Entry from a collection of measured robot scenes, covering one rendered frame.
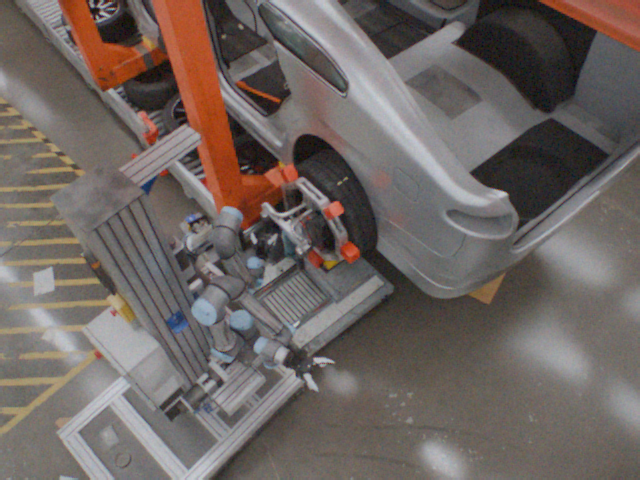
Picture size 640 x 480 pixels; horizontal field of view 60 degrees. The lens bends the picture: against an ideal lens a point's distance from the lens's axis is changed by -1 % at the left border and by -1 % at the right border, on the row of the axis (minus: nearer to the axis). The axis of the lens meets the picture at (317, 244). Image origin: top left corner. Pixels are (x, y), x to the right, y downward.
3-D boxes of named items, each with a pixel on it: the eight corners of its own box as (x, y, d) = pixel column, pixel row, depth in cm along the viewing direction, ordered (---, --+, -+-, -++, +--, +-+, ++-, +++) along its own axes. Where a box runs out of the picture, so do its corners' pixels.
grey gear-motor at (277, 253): (321, 244, 419) (318, 216, 390) (276, 276, 405) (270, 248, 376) (305, 230, 428) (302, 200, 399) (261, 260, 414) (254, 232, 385)
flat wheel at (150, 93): (171, 54, 531) (164, 33, 512) (213, 85, 502) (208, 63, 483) (112, 88, 507) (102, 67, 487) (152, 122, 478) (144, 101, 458)
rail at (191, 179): (251, 241, 413) (246, 223, 395) (240, 248, 410) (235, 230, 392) (101, 81, 529) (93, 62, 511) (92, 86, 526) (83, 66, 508)
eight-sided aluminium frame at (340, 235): (348, 270, 346) (348, 216, 302) (340, 276, 344) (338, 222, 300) (294, 218, 372) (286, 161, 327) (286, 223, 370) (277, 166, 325)
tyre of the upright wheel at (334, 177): (403, 241, 323) (349, 140, 307) (373, 264, 315) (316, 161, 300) (351, 240, 383) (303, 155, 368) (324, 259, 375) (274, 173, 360)
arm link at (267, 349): (263, 340, 256) (260, 332, 249) (283, 351, 253) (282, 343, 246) (253, 355, 253) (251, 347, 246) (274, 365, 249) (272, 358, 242)
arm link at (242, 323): (260, 325, 289) (256, 313, 278) (246, 346, 283) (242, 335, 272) (241, 316, 293) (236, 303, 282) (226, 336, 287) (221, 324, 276)
